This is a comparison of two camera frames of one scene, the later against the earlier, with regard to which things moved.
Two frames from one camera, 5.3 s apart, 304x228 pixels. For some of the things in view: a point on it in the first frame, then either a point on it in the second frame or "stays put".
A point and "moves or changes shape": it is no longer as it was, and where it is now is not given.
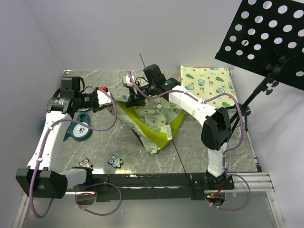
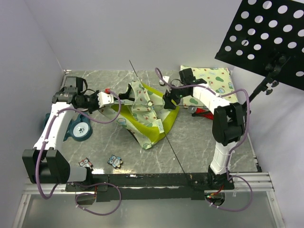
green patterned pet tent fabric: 153,122 moves or changes shape
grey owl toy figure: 85,162 stays put
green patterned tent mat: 204,83 stays put
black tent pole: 175,146 -> 165,134
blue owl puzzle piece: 115,161 stays put
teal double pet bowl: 78,131 stays put
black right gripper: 135,99 -> 167,98
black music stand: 267,35 stays put
